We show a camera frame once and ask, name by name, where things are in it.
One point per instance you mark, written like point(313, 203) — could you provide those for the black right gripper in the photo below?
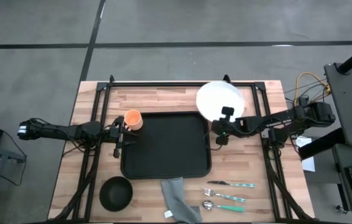
point(232, 127)

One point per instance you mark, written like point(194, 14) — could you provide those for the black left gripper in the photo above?
point(115, 135)

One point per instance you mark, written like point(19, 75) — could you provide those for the orange cup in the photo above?
point(133, 119)

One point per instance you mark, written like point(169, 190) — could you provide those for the white plate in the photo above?
point(216, 96)

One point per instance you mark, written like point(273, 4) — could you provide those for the black bowl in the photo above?
point(115, 194)

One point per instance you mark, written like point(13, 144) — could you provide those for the grey cloth napkin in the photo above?
point(174, 196)

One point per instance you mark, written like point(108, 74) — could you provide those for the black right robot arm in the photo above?
point(275, 121)

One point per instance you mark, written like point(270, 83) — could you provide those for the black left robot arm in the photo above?
point(58, 132)

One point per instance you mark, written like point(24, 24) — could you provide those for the black tray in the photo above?
point(169, 149)

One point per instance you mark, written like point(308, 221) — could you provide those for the black power adapter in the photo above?
point(303, 100)

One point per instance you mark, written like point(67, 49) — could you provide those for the white paper sheet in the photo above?
point(309, 165)

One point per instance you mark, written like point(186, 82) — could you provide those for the black desk leg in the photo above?
point(319, 147)

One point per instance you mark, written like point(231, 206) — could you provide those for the grey side table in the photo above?
point(5, 155)

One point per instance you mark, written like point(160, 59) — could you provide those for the black caster wheel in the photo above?
point(341, 208)

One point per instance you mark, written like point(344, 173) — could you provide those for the black aluminium table frame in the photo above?
point(176, 84)

